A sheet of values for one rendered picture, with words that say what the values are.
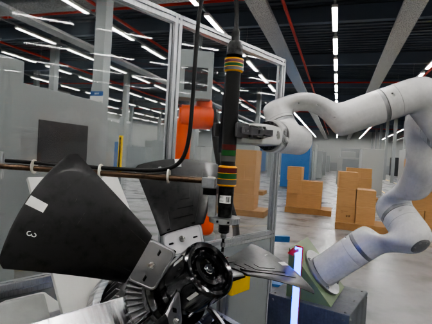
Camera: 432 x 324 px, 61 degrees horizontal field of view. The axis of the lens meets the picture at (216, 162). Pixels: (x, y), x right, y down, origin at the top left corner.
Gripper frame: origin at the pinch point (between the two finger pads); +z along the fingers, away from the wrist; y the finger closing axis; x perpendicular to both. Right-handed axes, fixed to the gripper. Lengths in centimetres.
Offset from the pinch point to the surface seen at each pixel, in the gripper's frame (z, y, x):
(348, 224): -702, 254, -134
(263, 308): -124, 70, -97
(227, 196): 1.0, -1.5, -14.7
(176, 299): 16.8, -4.1, -33.0
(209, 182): 3.3, 2.0, -12.0
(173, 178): 7.4, 9.4, -11.7
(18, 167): 29, 41, -12
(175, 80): -44, 70, 26
